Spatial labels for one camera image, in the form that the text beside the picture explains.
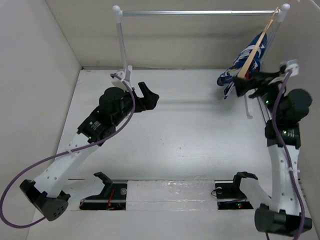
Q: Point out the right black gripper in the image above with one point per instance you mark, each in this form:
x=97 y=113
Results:
x=244 y=85

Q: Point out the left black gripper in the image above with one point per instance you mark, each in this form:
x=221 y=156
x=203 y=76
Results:
x=147 y=102

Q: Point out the beige plastic clothes hanger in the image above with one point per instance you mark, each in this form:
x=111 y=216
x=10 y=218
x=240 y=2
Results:
x=250 y=57

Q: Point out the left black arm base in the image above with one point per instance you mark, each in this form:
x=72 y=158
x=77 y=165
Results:
x=112 y=196

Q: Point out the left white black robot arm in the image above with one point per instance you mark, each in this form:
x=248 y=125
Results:
x=45 y=191

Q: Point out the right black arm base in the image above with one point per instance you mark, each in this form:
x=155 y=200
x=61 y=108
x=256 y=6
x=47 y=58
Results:
x=228 y=198

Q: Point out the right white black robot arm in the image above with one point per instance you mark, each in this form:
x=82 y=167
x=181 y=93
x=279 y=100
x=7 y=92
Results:
x=283 y=212

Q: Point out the white and silver clothes rack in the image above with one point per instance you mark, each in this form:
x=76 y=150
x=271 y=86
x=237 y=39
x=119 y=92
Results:
x=225 y=78

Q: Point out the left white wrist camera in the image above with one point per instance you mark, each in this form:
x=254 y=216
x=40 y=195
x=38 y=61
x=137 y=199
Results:
x=119 y=81

